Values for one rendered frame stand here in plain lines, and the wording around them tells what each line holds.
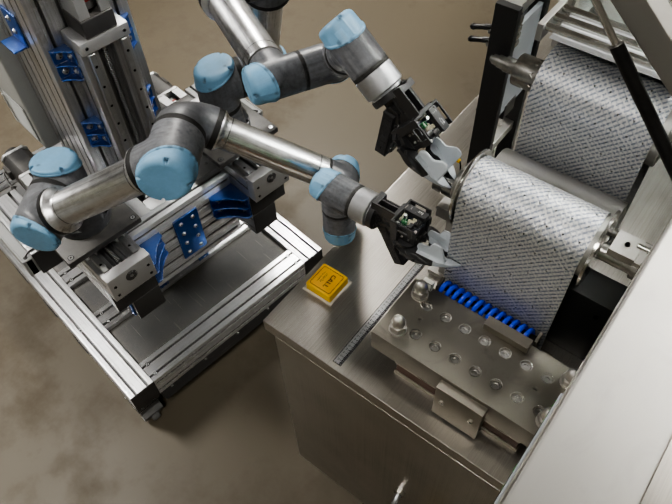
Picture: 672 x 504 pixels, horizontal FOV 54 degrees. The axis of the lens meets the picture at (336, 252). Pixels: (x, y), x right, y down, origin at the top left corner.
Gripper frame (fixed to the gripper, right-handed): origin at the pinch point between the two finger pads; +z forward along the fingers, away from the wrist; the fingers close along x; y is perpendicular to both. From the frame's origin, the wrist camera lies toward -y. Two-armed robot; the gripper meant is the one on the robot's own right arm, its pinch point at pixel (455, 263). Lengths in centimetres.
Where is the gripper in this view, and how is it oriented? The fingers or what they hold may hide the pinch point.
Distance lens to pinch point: 133.6
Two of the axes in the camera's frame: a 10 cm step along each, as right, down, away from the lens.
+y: -0.3, -6.0, -8.0
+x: 6.1, -6.4, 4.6
